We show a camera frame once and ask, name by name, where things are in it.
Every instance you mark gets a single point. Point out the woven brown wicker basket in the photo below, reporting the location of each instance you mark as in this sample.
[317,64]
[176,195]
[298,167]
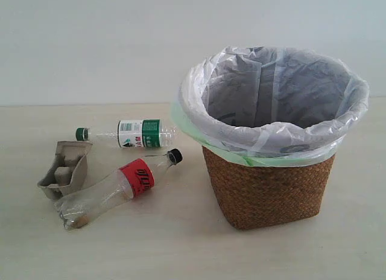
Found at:
[259,197]

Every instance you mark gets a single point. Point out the red label clear soda bottle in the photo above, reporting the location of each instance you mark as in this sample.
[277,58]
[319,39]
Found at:
[122,185]

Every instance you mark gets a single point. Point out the green label clear water bottle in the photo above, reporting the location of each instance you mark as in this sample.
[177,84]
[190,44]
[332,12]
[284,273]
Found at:
[131,133]

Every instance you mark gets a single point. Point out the translucent white bin liner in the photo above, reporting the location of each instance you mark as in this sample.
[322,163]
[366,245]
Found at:
[273,102]

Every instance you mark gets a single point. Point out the grey cardboard pulp tray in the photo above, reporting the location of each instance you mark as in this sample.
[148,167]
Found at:
[68,171]

